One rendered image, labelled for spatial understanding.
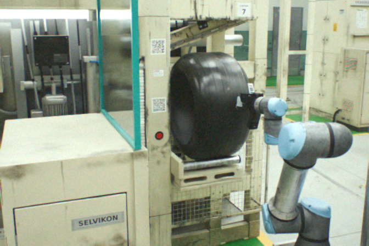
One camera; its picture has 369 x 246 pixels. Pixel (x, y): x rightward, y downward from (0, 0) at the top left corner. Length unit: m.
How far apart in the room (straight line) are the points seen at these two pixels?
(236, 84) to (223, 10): 0.58
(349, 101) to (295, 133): 5.51
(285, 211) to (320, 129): 0.38
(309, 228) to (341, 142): 0.45
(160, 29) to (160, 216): 0.98
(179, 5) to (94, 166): 1.37
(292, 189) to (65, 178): 0.76
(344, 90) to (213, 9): 4.69
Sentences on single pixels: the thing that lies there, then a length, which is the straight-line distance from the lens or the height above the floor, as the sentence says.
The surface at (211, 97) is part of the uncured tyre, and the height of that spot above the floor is 1.28.
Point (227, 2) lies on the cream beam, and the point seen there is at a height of 1.74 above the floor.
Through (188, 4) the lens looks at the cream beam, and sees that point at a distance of 2.36.
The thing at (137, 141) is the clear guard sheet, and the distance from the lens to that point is 1.17.
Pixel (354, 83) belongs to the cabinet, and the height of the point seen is 0.74.
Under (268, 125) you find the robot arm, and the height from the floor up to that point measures 1.21.
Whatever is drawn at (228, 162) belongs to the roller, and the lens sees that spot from 2.21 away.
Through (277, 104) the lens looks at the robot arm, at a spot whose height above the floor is 1.31.
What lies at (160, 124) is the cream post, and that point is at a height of 1.12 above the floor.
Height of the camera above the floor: 1.62
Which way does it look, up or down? 12 degrees down
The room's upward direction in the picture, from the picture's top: straight up
